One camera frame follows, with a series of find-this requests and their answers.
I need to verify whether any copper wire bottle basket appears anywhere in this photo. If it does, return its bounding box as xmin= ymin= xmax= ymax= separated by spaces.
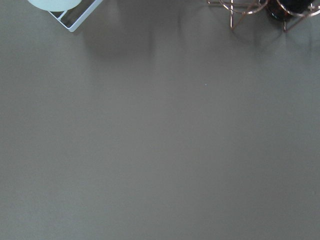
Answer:
xmin=207 ymin=0 xmax=320 ymax=32

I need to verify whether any tea bottle front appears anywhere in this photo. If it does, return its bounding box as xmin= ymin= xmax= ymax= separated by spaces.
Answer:
xmin=259 ymin=0 xmax=314 ymax=21

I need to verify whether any white cup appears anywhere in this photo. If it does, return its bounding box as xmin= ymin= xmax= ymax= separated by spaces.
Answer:
xmin=28 ymin=0 xmax=82 ymax=12

